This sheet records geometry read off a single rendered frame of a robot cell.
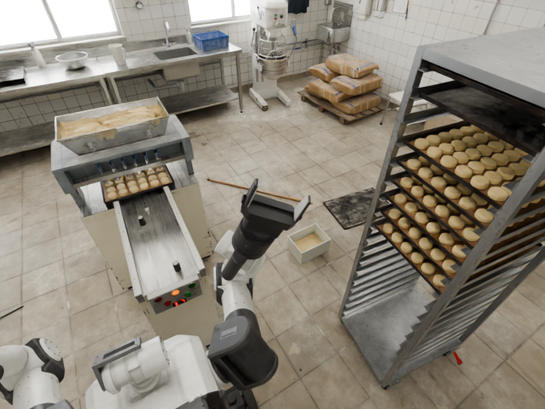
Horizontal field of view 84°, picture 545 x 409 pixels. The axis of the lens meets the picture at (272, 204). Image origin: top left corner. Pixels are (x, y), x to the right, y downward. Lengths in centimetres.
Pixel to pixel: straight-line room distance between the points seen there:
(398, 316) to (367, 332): 25
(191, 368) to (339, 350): 161
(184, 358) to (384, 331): 166
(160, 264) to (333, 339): 129
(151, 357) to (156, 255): 105
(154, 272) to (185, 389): 94
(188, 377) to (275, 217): 40
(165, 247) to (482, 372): 211
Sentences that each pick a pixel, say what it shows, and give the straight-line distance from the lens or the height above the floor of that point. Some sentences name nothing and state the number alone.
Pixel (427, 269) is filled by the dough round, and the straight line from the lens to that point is 142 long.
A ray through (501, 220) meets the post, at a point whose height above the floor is 149.
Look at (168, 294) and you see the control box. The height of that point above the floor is 82.
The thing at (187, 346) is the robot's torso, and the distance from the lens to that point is 81.
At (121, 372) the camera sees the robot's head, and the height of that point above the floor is 147.
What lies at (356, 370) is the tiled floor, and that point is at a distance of 228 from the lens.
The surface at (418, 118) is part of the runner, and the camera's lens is 126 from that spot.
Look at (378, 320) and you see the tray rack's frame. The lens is 229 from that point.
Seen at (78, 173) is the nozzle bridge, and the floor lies 108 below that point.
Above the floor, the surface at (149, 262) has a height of 84.
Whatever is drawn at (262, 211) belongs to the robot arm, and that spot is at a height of 167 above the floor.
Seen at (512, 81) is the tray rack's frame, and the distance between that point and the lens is 97.
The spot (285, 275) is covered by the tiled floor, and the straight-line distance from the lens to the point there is 254.
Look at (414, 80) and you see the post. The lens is 116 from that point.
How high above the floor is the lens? 209
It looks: 42 degrees down
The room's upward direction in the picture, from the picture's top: straight up
